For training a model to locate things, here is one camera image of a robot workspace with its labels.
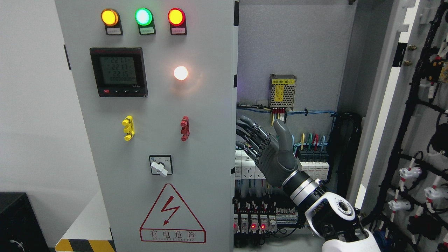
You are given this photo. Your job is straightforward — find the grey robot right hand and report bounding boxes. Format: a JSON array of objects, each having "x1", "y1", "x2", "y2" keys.
[{"x1": 236, "y1": 115, "x2": 298, "y2": 187}]

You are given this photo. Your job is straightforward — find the grey cabinet door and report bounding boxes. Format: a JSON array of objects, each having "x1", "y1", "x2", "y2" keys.
[
  {"x1": 349, "y1": 0, "x2": 447, "y2": 252},
  {"x1": 55, "y1": 0, "x2": 237, "y2": 252}
]

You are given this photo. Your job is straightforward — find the white socket breaker row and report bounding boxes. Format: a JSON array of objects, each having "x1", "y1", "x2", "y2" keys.
[{"x1": 235, "y1": 150, "x2": 265, "y2": 180}]

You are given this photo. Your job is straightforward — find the black surge protector block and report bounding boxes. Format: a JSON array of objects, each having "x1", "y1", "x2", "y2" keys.
[{"x1": 296, "y1": 148, "x2": 330, "y2": 181}]

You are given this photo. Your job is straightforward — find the black relay terminal row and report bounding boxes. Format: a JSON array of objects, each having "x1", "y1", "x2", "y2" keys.
[{"x1": 232, "y1": 194, "x2": 305, "y2": 235}]

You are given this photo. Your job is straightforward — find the perforated metal power supply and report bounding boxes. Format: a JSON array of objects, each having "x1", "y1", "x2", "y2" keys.
[{"x1": 268, "y1": 74, "x2": 297, "y2": 110}]

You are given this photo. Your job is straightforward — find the red electric hazard sticker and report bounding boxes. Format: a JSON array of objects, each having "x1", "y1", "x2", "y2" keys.
[{"x1": 139, "y1": 183, "x2": 206, "y2": 244}]

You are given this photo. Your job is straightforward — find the white glowing indicator lamp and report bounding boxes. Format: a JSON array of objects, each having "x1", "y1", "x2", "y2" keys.
[{"x1": 173, "y1": 66, "x2": 189, "y2": 81}]

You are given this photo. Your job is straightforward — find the red indicator lamp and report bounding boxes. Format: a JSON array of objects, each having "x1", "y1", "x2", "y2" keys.
[{"x1": 168, "y1": 8, "x2": 187, "y2": 35}]

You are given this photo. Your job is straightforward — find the black digital power meter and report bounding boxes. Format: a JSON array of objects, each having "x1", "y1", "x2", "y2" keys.
[{"x1": 89, "y1": 47, "x2": 148, "y2": 97}]

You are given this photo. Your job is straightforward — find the green indicator lamp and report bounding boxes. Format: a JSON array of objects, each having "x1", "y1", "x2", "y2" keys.
[{"x1": 134, "y1": 8, "x2": 156, "y2": 35}]

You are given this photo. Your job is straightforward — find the yellow indicator lamp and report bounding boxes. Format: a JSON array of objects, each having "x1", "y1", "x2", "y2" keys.
[{"x1": 101, "y1": 8, "x2": 123, "y2": 35}]

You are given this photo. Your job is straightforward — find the black box lower left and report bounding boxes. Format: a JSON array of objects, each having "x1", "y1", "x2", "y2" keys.
[{"x1": 0, "y1": 192, "x2": 49, "y2": 252}]

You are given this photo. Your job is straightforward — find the black corrugated cable conduit right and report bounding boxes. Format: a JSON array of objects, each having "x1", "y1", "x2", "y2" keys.
[{"x1": 329, "y1": 112, "x2": 362, "y2": 224}]

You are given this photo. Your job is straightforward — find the white rotary selector switch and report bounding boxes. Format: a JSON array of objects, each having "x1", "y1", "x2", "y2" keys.
[{"x1": 149, "y1": 154, "x2": 173, "y2": 177}]

